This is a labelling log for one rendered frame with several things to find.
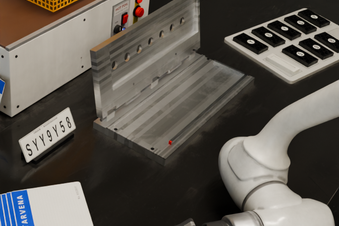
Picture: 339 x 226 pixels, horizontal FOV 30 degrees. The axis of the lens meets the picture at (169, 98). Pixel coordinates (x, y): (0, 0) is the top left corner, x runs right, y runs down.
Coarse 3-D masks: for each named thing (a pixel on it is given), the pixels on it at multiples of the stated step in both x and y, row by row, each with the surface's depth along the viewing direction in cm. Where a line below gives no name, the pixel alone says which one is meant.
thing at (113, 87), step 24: (192, 0) 170; (144, 24) 152; (168, 24) 163; (192, 24) 174; (96, 48) 140; (120, 48) 148; (144, 48) 156; (168, 48) 166; (192, 48) 175; (96, 72) 141; (120, 72) 150; (144, 72) 157; (168, 72) 168; (96, 96) 145; (120, 96) 151
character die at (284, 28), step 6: (270, 24) 199; (276, 24) 200; (282, 24) 200; (276, 30) 197; (282, 30) 197; (288, 30) 197; (294, 30) 197; (288, 36) 194; (294, 36) 194; (300, 36) 197
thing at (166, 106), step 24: (192, 72) 172; (216, 72) 173; (144, 96) 160; (168, 96) 161; (192, 96) 162; (216, 96) 164; (96, 120) 150; (120, 120) 151; (144, 120) 152; (168, 120) 153; (192, 120) 154; (144, 144) 144; (168, 144) 145
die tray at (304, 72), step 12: (264, 24) 201; (288, 24) 203; (312, 24) 205; (228, 36) 192; (252, 36) 194; (312, 36) 198; (336, 36) 200; (240, 48) 187; (276, 48) 189; (300, 48) 191; (252, 60) 184; (264, 60) 183; (288, 60) 185; (324, 60) 187; (336, 60) 188; (276, 72) 178; (300, 72) 180; (312, 72) 181
